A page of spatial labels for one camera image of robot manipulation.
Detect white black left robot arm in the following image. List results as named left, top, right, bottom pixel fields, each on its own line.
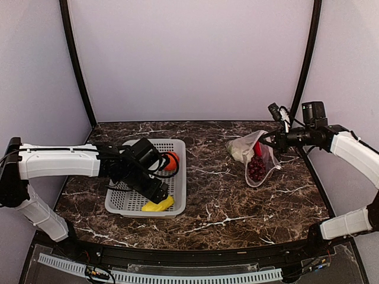
left=1, top=137, right=169, bottom=258

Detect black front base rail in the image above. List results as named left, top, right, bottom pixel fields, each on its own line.
left=20, top=232, right=368, bottom=283

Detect black vertical frame post left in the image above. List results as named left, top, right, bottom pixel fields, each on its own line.
left=59, top=0, right=97, bottom=128

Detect black vertical frame post right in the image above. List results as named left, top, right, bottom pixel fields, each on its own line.
left=290, top=0, right=322, bottom=122

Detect orange toy fruit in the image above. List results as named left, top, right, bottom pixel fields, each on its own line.
left=163, top=151, right=180, bottom=171

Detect large yellow toy fruit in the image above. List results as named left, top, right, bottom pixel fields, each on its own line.
left=142, top=195, right=174, bottom=212

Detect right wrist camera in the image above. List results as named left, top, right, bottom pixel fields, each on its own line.
left=268, top=103, right=291, bottom=133

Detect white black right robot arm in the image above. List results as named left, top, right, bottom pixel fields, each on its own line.
left=259, top=125, right=378, bottom=257

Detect white slotted cable duct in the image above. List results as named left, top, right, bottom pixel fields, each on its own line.
left=38, top=253, right=283, bottom=283

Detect red toy bell pepper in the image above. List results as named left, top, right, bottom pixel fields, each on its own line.
left=253, top=141, right=263, bottom=157

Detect white perforated plastic basket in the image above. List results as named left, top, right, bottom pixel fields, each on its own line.
left=105, top=138, right=187, bottom=219

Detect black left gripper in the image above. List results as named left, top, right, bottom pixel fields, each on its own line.
left=122, top=166, right=169, bottom=204

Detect dark red toy grapes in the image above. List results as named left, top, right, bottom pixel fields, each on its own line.
left=247, top=156, right=267, bottom=182

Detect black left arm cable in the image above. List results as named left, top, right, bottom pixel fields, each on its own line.
left=0, top=149, right=18, bottom=166

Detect white green toy cauliflower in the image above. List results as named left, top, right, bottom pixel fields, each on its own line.
left=226, top=138, right=253, bottom=163

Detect clear pink-dotted zip bag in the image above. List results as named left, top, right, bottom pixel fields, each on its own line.
left=226, top=130, right=281, bottom=188

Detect black vertical frame post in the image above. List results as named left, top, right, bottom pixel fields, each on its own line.
left=290, top=0, right=322, bottom=122
left=59, top=0, right=97, bottom=128

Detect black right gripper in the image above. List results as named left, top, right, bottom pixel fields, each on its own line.
left=259, top=122, right=315, bottom=153

